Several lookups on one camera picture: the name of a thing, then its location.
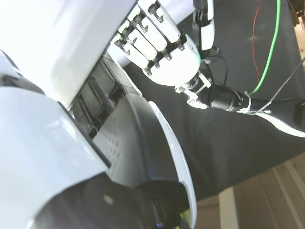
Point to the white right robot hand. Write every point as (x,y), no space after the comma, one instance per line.
(47,155)

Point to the white zip tie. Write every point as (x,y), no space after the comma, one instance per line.
(249,102)

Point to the grey tablecloth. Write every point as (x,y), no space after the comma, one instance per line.
(214,148)

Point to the white table leg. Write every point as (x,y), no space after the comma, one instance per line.
(228,210)

